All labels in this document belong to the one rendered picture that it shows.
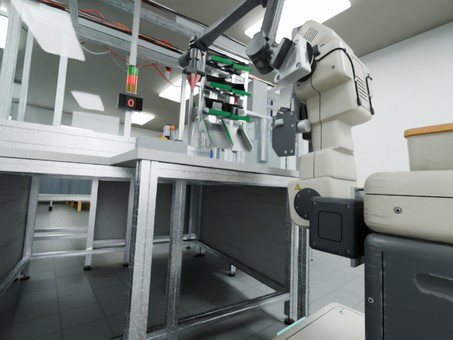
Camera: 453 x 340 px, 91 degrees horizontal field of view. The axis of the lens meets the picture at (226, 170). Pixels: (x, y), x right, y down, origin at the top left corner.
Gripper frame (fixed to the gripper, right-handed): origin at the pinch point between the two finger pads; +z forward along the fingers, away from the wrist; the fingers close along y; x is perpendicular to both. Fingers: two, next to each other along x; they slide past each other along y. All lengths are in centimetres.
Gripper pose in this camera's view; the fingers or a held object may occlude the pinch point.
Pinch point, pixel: (192, 90)
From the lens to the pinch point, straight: 115.8
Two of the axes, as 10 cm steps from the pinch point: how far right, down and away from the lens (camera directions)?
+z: -0.7, 9.9, -0.7
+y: -8.6, -1.0, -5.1
